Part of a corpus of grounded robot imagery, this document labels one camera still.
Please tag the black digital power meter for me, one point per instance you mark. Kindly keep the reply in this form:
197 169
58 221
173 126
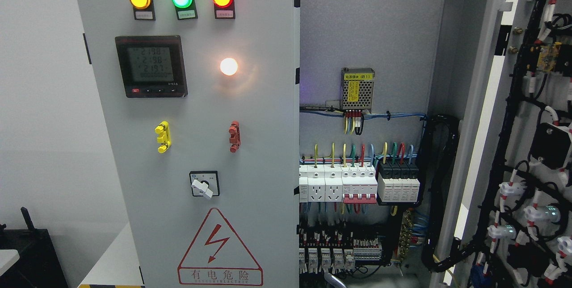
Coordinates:
152 66

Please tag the yellow test terminal block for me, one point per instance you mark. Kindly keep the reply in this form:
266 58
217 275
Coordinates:
163 137

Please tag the metal mesh power supply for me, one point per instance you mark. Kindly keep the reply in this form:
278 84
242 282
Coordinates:
357 88

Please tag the dark grey robot right hand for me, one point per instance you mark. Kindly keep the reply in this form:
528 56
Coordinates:
333 281

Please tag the grey cabinet door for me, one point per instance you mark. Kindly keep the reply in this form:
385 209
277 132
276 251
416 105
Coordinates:
257 182
507 219

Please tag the black white surge protector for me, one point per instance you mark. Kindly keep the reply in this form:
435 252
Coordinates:
398 183

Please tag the black box at left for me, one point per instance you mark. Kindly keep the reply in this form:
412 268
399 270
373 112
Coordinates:
38 265

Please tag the white glowing indicator lamp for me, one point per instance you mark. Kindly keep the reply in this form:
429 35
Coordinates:
229 66

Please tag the white relay row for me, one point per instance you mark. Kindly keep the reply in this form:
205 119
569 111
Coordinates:
323 251

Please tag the red electric hazard sign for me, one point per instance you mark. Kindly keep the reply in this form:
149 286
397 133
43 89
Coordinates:
218 256

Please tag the white red-lever circuit breaker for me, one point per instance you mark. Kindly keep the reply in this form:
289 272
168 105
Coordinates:
359 185

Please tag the brass terminal bar right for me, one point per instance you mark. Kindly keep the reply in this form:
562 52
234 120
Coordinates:
405 235

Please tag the white socket modules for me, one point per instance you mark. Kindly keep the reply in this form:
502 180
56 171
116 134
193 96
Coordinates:
321 183

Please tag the red test terminal block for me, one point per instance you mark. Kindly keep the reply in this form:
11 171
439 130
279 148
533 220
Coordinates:
234 136

